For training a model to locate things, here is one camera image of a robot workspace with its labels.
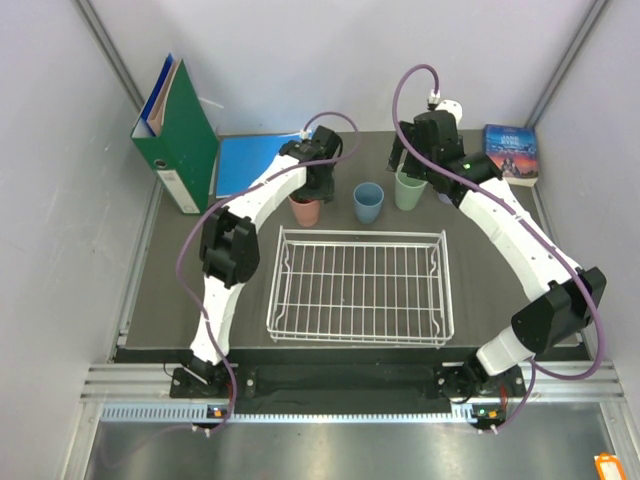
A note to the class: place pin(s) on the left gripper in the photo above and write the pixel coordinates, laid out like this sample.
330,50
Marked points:
323,192

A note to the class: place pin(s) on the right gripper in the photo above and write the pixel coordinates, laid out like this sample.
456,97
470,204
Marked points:
395,157

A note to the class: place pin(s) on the light green cup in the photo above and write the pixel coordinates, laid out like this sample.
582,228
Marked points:
408,191

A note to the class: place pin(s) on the purple cup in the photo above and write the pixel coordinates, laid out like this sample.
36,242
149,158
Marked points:
444,199

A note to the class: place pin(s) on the blue cup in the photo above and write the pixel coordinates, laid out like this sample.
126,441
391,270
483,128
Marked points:
368,200

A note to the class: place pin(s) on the pink cup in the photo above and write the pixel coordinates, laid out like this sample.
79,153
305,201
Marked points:
306,212

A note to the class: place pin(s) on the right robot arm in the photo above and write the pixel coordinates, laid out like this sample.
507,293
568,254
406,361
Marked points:
563,297

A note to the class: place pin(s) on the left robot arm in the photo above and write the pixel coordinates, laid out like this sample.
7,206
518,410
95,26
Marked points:
229,251

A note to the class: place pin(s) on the Jane Eyre paperback book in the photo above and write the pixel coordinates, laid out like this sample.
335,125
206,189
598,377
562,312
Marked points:
514,150

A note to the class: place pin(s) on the blue folder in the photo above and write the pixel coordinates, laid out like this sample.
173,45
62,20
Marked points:
243,159

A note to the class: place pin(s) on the green lever arch binder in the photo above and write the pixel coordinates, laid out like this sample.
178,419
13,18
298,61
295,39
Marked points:
175,138

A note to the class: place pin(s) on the orange tag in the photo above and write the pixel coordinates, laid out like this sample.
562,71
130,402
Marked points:
609,467

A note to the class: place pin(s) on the white wire dish rack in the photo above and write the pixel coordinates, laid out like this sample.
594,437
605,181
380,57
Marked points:
361,287

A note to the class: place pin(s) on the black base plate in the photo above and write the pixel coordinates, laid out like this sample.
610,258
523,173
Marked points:
323,374

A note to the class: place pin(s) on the white cable duct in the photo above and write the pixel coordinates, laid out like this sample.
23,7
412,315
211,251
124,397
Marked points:
206,414

